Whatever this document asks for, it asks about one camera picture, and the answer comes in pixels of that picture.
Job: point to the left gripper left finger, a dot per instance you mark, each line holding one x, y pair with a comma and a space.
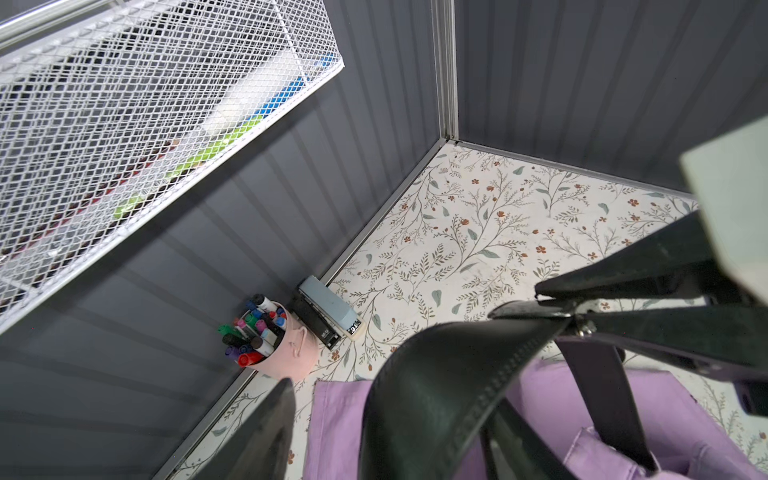
259, 449

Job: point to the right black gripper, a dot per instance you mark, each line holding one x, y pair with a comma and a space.
704, 323

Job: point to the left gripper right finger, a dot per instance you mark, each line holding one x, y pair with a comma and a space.
512, 450

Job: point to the black leather belt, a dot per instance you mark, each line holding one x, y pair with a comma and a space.
428, 403

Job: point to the pink pen cup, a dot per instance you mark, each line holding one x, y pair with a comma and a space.
296, 355

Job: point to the black stapler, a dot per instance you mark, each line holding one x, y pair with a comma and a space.
314, 322

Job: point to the light blue stapler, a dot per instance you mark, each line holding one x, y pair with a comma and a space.
330, 306

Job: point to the white tube in basket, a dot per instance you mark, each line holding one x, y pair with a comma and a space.
257, 93

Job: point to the white wire mesh basket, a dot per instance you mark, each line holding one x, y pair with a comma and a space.
102, 104

